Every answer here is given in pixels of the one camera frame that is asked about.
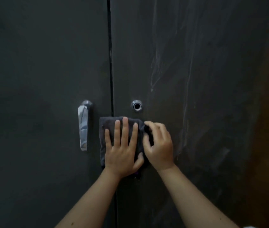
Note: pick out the person's right middle finger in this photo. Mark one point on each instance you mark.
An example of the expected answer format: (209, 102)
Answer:
(163, 130)

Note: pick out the person's right thumb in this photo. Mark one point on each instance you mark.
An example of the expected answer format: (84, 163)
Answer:
(147, 144)

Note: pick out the person's left middle finger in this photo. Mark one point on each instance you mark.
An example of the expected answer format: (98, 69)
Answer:
(125, 131)

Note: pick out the person's right forearm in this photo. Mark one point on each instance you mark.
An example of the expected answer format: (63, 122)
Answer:
(192, 199)

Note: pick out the person's left little finger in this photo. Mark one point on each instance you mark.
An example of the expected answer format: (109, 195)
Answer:
(108, 141)

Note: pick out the person's right hand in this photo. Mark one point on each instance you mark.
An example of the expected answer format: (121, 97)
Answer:
(159, 149)

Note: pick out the dark grey cleaning cloth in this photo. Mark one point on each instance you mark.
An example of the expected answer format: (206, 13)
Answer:
(125, 128)

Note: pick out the person's left thumb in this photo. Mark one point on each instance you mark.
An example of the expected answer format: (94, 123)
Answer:
(139, 161)

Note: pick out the silver round door lock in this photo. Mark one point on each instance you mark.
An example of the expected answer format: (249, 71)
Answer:
(136, 105)

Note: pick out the person's left forearm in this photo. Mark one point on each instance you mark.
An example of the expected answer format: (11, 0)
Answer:
(90, 201)

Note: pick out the person's left hand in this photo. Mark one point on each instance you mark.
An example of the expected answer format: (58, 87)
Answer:
(120, 156)

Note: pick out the dark grey door with lock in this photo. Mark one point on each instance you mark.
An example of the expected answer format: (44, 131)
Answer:
(196, 80)

